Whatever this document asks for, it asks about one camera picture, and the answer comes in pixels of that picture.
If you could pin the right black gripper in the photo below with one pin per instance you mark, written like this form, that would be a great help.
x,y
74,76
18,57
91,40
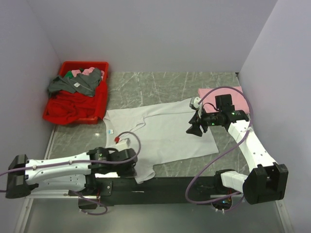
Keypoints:
x,y
195,129

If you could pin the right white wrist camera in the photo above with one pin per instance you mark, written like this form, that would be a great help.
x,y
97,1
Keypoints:
x,y
196,104

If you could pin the grey t-shirt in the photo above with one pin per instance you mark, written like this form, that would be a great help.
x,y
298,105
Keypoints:
x,y
83,84

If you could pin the pink garment in bin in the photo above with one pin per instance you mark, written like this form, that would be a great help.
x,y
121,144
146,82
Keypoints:
x,y
87,71

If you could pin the red plastic bin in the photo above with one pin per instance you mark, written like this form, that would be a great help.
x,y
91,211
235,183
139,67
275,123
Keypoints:
x,y
73,65

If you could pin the green garment in bin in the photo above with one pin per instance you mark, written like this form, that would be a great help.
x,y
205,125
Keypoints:
x,y
69,75

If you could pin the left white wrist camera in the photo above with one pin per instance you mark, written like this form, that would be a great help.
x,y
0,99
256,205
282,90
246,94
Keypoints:
x,y
122,144

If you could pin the aluminium frame rail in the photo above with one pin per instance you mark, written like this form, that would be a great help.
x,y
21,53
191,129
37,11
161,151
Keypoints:
x,y
57,193

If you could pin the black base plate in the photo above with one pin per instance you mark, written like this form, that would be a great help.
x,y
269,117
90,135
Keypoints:
x,y
163,190

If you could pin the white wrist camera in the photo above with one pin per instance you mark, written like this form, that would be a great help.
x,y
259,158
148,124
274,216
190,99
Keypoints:
x,y
122,144
196,104

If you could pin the white t-shirt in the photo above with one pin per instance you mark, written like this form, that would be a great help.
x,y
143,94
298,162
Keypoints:
x,y
161,129

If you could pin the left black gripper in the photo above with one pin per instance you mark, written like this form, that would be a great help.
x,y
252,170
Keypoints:
x,y
130,171

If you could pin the folded pink t-shirt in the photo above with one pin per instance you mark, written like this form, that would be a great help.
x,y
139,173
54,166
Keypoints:
x,y
237,99

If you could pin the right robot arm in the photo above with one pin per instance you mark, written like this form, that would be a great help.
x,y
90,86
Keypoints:
x,y
267,179

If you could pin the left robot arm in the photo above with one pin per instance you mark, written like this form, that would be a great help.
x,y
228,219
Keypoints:
x,y
77,174

